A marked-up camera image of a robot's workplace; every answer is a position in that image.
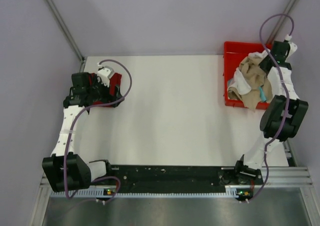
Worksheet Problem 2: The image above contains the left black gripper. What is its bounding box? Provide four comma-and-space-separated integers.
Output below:
86, 74, 124, 108

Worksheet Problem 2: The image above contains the beige t-shirt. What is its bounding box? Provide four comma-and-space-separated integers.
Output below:
227, 56, 273, 111

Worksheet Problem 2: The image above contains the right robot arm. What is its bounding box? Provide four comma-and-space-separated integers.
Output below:
233, 37, 309, 184

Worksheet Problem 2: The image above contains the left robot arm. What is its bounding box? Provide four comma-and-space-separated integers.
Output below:
42, 68, 122, 192

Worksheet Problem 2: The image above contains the folded red t-shirt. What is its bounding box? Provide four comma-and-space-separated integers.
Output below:
88, 73, 122, 96

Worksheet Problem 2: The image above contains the teal t-shirt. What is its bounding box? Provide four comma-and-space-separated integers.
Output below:
258, 87, 267, 103

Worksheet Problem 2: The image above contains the white printed t-shirt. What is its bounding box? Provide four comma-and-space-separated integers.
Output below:
227, 50, 267, 95

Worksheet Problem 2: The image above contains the red plastic bin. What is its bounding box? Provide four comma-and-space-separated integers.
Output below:
223, 41, 264, 108

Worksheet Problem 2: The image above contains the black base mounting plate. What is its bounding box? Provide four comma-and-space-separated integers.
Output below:
84, 164, 266, 193

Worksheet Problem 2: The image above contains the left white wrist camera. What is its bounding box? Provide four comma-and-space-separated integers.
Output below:
96, 65, 115, 87

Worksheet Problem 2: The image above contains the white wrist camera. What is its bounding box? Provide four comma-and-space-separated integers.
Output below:
96, 65, 115, 87
283, 34, 298, 61

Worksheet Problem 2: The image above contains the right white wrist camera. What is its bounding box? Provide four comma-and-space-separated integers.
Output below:
283, 34, 298, 61

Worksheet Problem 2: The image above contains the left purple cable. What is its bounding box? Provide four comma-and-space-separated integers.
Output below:
63, 59, 133, 205

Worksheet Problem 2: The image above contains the right aluminium corner post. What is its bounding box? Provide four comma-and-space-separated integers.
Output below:
267, 0, 299, 44

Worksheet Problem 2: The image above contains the aluminium corner post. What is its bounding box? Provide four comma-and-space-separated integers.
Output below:
267, 0, 299, 44
44, 0, 84, 62

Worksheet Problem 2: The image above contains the aluminium frame rail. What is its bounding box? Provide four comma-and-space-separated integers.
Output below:
39, 167, 314, 187

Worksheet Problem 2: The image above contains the grey slotted cable duct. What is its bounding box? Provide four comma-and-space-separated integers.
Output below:
50, 185, 253, 199

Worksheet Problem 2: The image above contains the left aluminium corner post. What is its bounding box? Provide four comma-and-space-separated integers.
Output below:
44, 0, 84, 62

